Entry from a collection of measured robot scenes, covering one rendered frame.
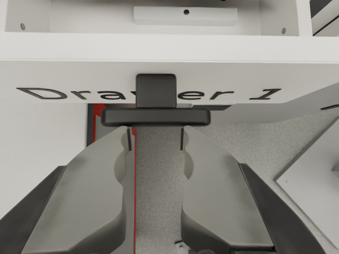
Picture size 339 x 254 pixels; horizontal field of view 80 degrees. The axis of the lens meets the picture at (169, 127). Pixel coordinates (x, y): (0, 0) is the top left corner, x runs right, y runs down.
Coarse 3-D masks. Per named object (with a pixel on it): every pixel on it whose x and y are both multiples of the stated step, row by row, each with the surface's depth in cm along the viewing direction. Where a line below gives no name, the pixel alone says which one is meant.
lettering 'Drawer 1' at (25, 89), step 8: (16, 88) 17; (24, 88) 17; (32, 88) 17; (40, 88) 17; (40, 96) 19; (64, 96) 19; (80, 96) 19; (104, 96) 20; (120, 96) 20; (216, 96) 20; (264, 96) 20
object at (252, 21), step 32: (0, 0) 16; (32, 0) 19; (64, 0) 22; (96, 0) 22; (128, 0) 22; (160, 0) 22; (192, 0) 23; (256, 0) 23; (288, 0) 18; (64, 32) 22; (96, 32) 22; (128, 32) 22; (160, 32) 22; (192, 32) 22; (224, 32) 22; (256, 32) 22; (288, 32) 18
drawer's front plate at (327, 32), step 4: (336, 20) 19; (332, 24) 20; (336, 24) 19; (324, 28) 21; (328, 28) 20; (332, 28) 20; (336, 28) 19; (320, 32) 21; (324, 32) 21; (328, 32) 20; (332, 32) 20; (336, 32) 19; (316, 36) 22; (320, 36) 21; (324, 36) 21; (328, 36) 20; (332, 36) 20; (336, 36) 19
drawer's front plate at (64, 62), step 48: (0, 48) 12; (48, 48) 12; (96, 48) 12; (144, 48) 12; (192, 48) 12; (240, 48) 12; (288, 48) 12; (336, 48) 13; (48, 96) 20; (96, 96) 20; (192, 96) 20; (240, 96) 20; (288, 96) 20
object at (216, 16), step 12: (144, 12) 21; (156, 12) 21; (168, 12) 21; (180, 12) 21; (192, 12) 21; (204, 12) 21; (216, 12) 21; (228, 12) 21; (144, 24) 22; (156, 24) 22; (168, 24) 22; (180, 24) 22; (192, 24) 22; (204, 24) 22; (216, 24) 22; (228, 24) 22
